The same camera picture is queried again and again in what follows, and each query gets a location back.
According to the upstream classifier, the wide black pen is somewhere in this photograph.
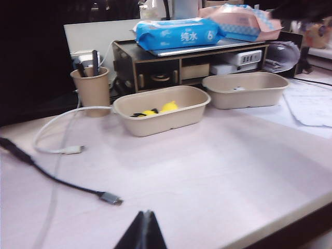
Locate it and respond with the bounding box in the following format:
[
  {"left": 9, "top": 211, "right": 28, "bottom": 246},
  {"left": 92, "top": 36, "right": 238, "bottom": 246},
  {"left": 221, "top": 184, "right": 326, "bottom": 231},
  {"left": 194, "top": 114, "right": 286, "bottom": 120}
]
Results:
[{"left": 91, "top": 49, "right": 101, "bottom": 77}]

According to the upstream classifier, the blue wet wipes pack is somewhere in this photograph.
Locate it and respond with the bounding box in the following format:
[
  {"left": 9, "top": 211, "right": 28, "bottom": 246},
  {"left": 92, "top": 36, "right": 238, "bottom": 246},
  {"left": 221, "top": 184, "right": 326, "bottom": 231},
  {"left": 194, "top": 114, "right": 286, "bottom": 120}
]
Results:
[{"left": 132, "top": 17, "right": 227, "bottom": 51}]

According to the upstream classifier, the beige paper box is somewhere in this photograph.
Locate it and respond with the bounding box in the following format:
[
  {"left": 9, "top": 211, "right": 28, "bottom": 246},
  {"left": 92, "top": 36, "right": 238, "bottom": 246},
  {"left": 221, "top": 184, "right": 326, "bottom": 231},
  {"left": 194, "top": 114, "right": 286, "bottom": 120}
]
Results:
[
  {"left": 202, "top": 72, "right": 290, "bottom": 110},
  {"left": 113, "top": 85, "right": 212, "bottom": 137}
]

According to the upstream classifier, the white flat box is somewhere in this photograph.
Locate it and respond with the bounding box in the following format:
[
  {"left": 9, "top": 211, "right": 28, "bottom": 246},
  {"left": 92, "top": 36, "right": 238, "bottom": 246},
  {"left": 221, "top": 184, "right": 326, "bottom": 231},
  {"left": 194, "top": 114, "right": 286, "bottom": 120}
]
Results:
[{"left": 209, "top": 63, "right": 244, "bottom": 76}]

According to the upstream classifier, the large black monitor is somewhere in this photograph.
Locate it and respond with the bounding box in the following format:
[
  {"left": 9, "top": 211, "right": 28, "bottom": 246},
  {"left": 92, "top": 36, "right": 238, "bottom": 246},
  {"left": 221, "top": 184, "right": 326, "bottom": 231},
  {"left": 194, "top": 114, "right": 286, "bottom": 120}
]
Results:
[{"left": 0, "top": 0, "right": 142, "bottom": 128}]

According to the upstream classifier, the thin translucent cable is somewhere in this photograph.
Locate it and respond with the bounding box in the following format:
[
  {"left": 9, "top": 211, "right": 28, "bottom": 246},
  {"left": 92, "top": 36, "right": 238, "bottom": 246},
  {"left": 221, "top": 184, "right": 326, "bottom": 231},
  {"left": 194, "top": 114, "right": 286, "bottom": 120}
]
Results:
[{"left": 31, "top": 111, "right": 78, "bottom": 249}]

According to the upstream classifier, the black USB-C cable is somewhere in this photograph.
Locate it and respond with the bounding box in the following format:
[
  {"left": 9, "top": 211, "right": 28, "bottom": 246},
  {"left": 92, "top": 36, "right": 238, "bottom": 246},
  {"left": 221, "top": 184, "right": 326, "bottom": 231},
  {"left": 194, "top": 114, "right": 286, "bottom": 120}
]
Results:
[{"left": 0, "top": 137, "right": 125, "bottom": 208}]

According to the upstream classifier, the thin dark pen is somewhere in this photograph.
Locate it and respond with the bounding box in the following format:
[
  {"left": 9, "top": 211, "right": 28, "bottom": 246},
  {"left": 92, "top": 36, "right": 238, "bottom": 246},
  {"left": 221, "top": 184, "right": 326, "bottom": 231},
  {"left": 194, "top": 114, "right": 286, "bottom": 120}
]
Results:
[{"left": 75, "top": 62, "right": 87, "bottom": 78}]

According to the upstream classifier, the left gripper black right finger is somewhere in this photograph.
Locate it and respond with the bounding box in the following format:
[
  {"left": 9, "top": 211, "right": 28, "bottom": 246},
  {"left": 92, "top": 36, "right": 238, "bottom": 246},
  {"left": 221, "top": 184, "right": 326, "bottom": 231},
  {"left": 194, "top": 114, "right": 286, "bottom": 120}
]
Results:
[{"left": 142, "top": 209, "right": 167, "bottom": 249}]

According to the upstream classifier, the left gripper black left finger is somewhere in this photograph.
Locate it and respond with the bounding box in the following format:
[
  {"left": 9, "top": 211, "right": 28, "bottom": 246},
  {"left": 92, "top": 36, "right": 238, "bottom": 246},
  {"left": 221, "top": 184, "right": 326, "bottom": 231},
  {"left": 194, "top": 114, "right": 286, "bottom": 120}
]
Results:
[{"left": 114, "top": 210, "right": 147, "bottom": 249}]

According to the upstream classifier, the thin black cable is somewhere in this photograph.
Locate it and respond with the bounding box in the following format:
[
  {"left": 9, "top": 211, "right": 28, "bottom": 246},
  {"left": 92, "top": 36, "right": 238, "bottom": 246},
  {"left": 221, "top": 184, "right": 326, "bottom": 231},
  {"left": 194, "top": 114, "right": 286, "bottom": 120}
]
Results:
[{"left": 295, "top": 75, "right": 332, "bottom": 88}]

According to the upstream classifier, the white plug adapter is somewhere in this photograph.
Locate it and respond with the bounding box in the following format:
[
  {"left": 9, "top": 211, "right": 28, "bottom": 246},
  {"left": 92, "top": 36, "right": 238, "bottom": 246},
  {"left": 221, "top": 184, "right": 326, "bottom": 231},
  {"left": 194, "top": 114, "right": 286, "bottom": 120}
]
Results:
[{"left": 71, "top": 51, "right": 94, "bottom": 68}]

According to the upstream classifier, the white USB cable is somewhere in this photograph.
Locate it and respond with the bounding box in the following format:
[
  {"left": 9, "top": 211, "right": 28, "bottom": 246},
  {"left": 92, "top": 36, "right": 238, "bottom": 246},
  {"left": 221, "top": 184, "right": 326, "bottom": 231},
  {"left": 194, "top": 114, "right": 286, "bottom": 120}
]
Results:
[{"left": 33, "top": 105, "right": 114, "bottom": 156}]

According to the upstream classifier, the yellow black Pichu doll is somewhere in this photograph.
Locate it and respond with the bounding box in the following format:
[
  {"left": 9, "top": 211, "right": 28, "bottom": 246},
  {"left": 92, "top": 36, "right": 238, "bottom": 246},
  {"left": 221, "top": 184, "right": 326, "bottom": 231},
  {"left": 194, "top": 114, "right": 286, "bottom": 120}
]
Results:
[{"left": 130, "top": 107, "right": 160, "bottom": 119}]

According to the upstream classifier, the white desk partition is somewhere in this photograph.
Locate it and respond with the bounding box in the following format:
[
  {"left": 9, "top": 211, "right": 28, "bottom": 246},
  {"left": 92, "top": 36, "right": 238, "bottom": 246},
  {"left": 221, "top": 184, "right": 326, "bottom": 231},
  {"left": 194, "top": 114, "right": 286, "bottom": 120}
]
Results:
[{"left": 63, "top": 18, "right": 142, "bottom": 57}]

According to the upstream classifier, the silver flat laptop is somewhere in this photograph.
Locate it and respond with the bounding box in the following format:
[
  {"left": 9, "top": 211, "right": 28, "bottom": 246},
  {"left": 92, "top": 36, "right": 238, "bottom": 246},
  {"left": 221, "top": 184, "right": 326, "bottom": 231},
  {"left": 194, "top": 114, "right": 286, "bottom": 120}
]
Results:
[{"left": 149, "top": 38, "right": 268, "bottom": 57}]

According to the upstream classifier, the brown paper cup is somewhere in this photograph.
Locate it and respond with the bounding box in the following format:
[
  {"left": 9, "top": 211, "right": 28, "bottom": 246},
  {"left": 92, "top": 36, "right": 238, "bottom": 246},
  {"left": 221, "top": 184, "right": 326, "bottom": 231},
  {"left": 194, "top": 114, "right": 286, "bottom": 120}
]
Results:
[{"left": 70, "top": 66, "right": 111, "bottom": 118}]

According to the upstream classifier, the pink wet wipes pack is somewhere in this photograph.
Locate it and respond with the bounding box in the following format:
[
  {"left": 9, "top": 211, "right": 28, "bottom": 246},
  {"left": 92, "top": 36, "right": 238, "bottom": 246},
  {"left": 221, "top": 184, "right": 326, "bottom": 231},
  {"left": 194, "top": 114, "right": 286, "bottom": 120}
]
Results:
[{"left": 198, "top": 3, "right": 285, "bottom": 43}]

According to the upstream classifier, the white power strip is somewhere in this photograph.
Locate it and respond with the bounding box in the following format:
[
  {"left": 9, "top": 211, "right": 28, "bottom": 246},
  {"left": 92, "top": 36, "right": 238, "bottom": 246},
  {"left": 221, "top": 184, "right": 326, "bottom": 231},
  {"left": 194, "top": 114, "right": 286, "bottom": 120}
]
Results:
[{"left": 234, "top": 49, "right": 263, "bottom": 66}]

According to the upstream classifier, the black wooden desk organizer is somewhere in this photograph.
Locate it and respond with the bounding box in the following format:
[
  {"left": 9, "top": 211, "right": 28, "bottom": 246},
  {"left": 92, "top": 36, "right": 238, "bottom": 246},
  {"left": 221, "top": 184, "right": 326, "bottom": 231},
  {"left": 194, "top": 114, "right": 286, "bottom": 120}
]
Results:
[{"left": 111, "top": 39, "right": 270, "bottom": 93}]

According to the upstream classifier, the clear plastic bag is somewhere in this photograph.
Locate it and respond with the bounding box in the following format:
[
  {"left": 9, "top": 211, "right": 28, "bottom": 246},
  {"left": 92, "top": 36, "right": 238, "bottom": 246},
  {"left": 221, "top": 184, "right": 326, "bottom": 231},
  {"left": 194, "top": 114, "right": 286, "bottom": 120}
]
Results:
[{"left": 302, "top": 20, "right": 331, "bottom": 50}]

